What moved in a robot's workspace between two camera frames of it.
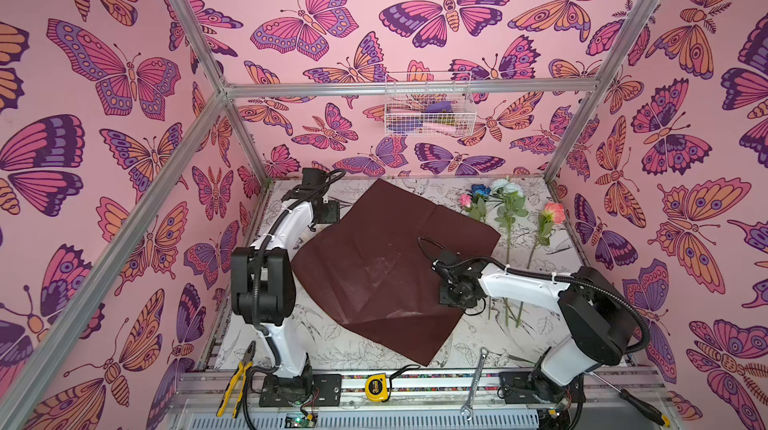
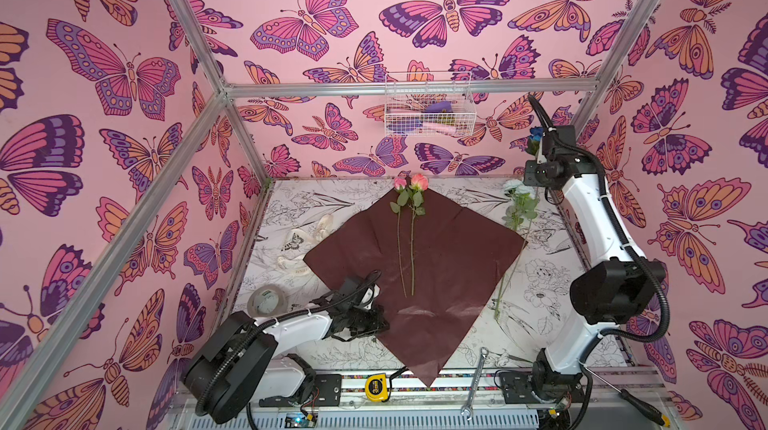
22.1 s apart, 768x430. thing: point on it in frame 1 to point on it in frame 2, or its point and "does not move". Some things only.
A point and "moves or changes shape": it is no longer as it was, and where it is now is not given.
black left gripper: x=334 y=212 to x=375 y=326
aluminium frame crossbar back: x=411 y=89 does not move
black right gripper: x=450 y=293 to x=537 y=172
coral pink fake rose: x=554 y=212 to x=419 y=183
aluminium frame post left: x=205 y=50 does not move
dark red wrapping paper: x=363 y=269 moves or changes shape
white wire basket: x=429 y=104 does not move
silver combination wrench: x=468 y=409 does not move
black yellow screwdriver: x=661 y=418 does not move
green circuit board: x=308 y=421 does not move
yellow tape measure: x=376 y=387 does not move
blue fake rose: x=479 y=209 to x=533 y=142
